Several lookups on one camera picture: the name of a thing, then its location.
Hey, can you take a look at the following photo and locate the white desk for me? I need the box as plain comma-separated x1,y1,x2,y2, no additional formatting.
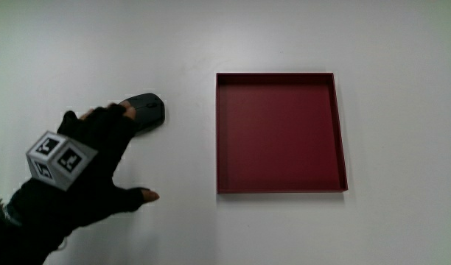
0,0,451,265

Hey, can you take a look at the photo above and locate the black computer mouse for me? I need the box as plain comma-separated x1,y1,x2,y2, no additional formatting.
118,92,167,136

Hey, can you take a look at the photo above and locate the person's left forearm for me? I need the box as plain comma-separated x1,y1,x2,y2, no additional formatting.
0,194,70,265

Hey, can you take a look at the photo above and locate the person's left hand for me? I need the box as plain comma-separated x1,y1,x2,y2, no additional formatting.
10,102,161,239

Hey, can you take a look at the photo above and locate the red square tray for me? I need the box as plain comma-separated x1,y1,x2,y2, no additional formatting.
215,71,349,195

